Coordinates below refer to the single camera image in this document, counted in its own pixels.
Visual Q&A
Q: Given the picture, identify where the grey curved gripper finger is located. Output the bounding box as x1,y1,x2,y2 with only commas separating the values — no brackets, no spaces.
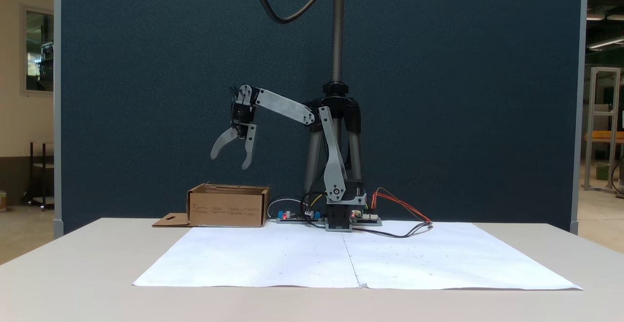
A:
210,126,240,161

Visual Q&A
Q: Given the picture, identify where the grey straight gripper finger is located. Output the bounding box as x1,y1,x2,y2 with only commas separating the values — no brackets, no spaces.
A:
241,123,258,170

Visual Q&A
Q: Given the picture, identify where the brown cardboard box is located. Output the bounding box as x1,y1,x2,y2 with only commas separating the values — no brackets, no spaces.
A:
152,182,272,228

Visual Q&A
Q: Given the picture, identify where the blue circuit board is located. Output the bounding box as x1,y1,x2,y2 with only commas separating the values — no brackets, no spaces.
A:
276,208,323,224

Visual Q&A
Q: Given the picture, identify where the dark blue partition panel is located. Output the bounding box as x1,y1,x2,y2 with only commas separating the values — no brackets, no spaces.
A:
54,0,588,238

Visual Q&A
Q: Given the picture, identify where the white paper sheet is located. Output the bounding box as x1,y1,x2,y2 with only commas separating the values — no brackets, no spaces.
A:
343,222,584,291
133,225,362,288

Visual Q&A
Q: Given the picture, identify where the black and silver tripod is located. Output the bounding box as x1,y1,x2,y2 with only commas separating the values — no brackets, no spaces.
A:
303,0,364,200

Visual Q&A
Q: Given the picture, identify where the grey circuit board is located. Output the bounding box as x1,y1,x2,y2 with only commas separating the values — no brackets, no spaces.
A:
350,209,384,227

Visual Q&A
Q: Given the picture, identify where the black metal rack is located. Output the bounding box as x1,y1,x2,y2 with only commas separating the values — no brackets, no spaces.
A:
28,140,55,211

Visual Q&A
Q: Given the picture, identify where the white cable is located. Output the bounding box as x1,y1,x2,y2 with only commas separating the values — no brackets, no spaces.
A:
267,196,306,219

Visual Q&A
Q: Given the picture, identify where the orange and red wire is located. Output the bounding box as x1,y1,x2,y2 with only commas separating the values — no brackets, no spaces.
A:
371,188,433,226

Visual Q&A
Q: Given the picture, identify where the long black cable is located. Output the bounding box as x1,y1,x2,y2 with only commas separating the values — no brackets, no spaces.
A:
352,222,434,239

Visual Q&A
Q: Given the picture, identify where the wall window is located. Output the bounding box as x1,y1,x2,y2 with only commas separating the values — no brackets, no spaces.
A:
20,4,55,96

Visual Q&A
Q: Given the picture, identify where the aluminium profile frame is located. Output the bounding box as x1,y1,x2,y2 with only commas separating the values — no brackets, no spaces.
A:
583,66,623,194

